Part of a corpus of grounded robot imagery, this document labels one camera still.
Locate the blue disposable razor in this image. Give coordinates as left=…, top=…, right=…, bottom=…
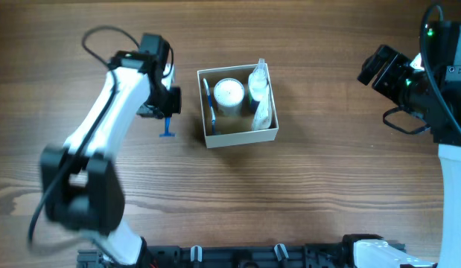
left=159, top=117, right=176, bottom=138

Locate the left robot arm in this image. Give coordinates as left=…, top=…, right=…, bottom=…
left=28, top=33, right=182, bottom=267

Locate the white cardboard box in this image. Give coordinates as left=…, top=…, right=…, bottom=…
left=197, top=63, right=279, bottom=148

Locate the dark blue pump bottle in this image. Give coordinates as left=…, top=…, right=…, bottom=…
left=248, top=58, right=268, bottom=113

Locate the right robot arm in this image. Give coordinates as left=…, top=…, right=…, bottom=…
left=357, top=19, right=461, bottom=267

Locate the white round jar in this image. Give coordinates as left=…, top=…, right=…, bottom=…
left=214, top=78, right=245, bottom=116

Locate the white squeeze tube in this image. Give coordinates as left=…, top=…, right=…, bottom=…
left=251, top=89, right=272, bottom=131

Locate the black mounting rail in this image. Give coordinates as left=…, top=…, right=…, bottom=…
left=76, top=243, right=406, bottom=268

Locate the blue white toothbrush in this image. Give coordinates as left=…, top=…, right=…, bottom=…
left=203, top=78, right=217, bottom=135

